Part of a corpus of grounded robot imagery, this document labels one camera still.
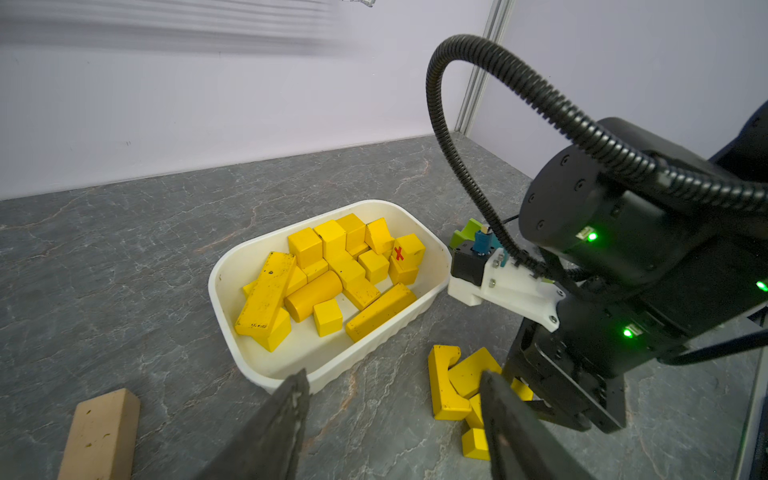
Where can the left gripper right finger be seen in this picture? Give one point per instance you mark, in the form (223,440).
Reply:
(520,447)

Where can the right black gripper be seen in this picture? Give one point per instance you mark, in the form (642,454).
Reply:
(578,370)

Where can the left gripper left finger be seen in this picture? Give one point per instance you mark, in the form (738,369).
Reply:
(268,446)

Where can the long yellow block diagonal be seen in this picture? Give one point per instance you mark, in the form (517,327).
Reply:
(258,317)

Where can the yellow cylinder block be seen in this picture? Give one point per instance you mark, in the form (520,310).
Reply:
(300,304)

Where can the long yellow block pile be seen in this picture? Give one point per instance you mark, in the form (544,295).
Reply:
(388,305)

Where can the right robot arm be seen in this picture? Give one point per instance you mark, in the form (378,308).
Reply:
(643,274)

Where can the white plastic bin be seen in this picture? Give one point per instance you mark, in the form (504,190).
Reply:
(320,344)

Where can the natural wood block upper left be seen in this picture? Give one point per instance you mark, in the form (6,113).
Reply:
(102,437)

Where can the green arch block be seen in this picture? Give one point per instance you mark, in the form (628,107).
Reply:
(467,233)

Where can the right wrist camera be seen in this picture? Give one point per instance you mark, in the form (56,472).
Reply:
(494,277)

